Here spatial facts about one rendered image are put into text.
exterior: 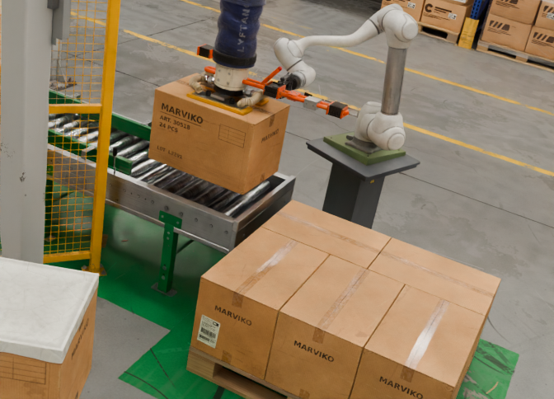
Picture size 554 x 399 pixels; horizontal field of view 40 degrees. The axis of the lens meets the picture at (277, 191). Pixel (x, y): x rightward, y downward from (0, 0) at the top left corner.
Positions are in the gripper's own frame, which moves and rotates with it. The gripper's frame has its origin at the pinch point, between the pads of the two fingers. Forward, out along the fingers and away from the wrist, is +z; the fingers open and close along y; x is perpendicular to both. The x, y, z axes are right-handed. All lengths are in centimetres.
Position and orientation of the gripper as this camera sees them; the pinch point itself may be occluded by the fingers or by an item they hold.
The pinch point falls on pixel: (277, 90)
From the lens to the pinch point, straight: 388.6
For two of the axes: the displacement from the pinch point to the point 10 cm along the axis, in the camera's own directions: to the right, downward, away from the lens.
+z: -4.4, 3.3, -8.4
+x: -8.8, -3.4, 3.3
